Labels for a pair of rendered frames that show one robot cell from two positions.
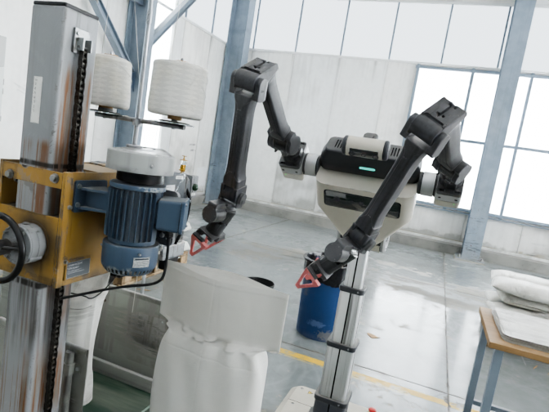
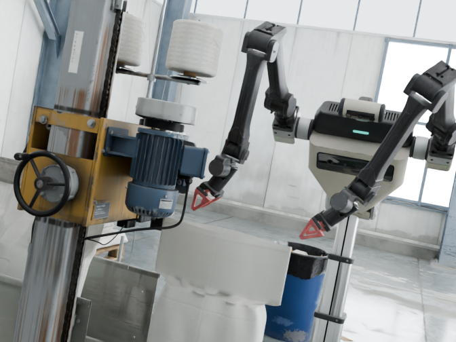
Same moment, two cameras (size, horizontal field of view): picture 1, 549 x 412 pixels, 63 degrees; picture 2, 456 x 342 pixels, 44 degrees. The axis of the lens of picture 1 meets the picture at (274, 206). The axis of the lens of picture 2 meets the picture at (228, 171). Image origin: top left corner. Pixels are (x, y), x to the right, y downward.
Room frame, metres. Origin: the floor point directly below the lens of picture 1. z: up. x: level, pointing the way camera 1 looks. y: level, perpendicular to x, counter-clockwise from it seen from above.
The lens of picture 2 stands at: (-0.45, 0.22, 1.34)
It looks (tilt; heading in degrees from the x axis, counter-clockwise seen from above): 3 degrees down; 358
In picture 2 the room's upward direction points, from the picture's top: 10 degrees clockwise
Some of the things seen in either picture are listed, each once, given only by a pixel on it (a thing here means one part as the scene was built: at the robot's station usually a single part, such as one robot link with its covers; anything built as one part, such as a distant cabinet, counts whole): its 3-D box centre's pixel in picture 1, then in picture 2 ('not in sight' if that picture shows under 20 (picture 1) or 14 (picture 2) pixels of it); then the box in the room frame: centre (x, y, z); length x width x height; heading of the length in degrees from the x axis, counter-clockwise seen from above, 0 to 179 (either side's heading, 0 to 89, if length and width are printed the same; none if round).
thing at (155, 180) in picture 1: (139, 177); (163, 125); (1.21, 0.38, 1.35); 0.12 x 0.12 x 0.04
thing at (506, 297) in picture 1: (520, 296); not in sight; (4.26, -2.52, 0.44); 0.66 x 0.43 x 0.13; 160
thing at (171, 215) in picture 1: (172, 218); (192, 165); (1.22, 0.27, 1.25); 0.10 x 0.08 x 0.12; 5
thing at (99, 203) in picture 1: (102, 198); (128, 144); (1.21, 0.47, 1.27); 0.12 x 0.09 x 0.09; 160
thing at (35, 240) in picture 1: (23, 243); (58, 182); (1.14, 0.64, 1.14); 0.11 x 0.06 x 0.11; 70
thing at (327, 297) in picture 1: (325, 296); (292, 290); (3.67, -0.55, 0.32); 0.51 x 0.48 x 0.65; 160
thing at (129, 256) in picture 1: (133, 226); (155, 172); (1.21, 0.38, 1.21); 0.15 x 0.15 x 0.25
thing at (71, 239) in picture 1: (73, 217); (89, 165); (1.32, 0.60, 1.18); 0.34 x 0.25 x 0.31; 160
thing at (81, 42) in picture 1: (83, 42); (121, 2); (1.20, 0.56, 1.68); 0.05 x 0.03 x 0.06; 160
